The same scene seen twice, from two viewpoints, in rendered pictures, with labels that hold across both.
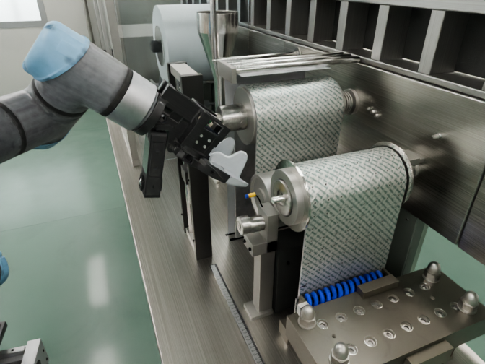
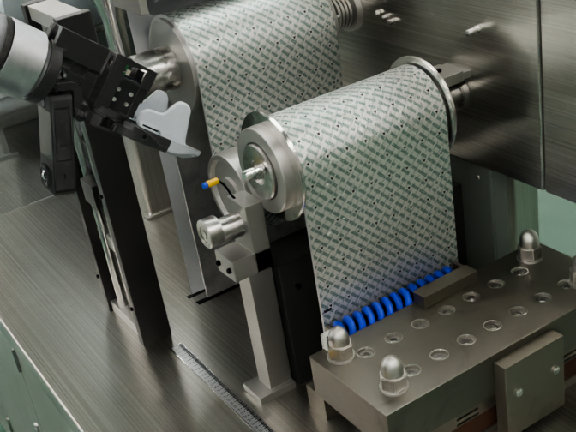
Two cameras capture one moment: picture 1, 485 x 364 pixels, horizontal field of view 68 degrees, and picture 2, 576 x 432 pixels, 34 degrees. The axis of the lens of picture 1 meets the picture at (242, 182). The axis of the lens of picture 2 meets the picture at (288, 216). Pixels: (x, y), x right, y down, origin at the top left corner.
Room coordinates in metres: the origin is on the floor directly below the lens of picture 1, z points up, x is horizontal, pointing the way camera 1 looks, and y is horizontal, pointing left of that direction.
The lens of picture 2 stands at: (-0.47, 0.01, 1.73)
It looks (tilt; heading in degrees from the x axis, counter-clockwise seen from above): 27 degrees down; 354
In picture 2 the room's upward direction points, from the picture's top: 10 degrees counter-clockwise
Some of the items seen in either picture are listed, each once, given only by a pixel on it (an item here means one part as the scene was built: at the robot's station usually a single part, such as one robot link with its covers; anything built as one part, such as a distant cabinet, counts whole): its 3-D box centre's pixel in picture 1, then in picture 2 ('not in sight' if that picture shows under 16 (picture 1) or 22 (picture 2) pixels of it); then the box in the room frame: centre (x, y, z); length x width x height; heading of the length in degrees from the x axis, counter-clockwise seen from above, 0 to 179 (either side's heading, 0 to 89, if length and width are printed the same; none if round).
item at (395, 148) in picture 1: (387, 174); (419, 107); (0.71, -0.32, 1.25); 0.15 x 0.01 x 0.15; 22
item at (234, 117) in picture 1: (231, 118); (153, 73); (0.84, 0.03, 1.33); 0.06 x 0.06 x 0.06; 22
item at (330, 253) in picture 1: (348, 251); (387, 241); (0.61, -0.23, 1.11); 0.23 x 0.01 x 0.18; 112
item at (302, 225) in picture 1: (290, 196); (272, 166); (0.62, -0.10, 1.25); 0.15 x 0.01 x 0.15; 22
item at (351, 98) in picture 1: (340, 102); (331, 14); (0.96, -0.26, 1.33); 0.07 x 0.07 x 0.07; 22
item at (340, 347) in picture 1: (340, 352); (392, 371); (0.41, -0.17, 1.05); 0.04 x 0.04 x 0.04
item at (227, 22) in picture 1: (217, 22); not in sight; (1.32, 0.08, 1.50); 0.14 x 0.14 x 0.06
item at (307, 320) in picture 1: (307, 314); (339, 341); (0.49, -0.13, 1.05); 0.04 x 0.04 x 0.04
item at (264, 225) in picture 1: (258, 265); (251, 301); (0.63, -0.04, 1.05); 0.06 x 0.05 x 0.31; 112
